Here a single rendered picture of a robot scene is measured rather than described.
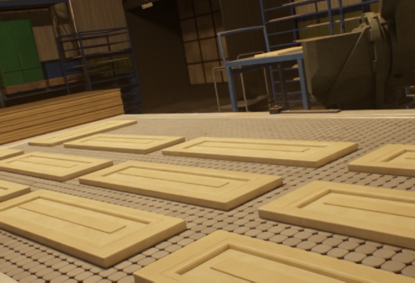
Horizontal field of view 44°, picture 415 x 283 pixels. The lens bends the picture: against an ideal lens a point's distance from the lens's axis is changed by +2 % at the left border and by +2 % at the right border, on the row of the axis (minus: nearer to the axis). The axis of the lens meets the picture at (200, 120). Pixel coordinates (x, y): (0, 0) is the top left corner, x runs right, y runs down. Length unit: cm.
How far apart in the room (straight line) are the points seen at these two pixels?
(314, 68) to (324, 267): 181
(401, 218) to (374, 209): 5
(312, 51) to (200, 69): 955
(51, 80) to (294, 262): 1053
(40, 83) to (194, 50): 353
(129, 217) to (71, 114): 729
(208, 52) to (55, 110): 457
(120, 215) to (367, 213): 52
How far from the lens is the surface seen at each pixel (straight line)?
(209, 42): 1162
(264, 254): 84
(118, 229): 107
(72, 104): 840
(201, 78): 1202
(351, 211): 98
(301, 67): 398
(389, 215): 95
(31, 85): 1101
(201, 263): 85
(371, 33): 247
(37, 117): 815
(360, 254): 85
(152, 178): 142
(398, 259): 83
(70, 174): 172
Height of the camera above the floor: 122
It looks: 8 degrees down
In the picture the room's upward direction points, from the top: 10 degrees counter-clockwise
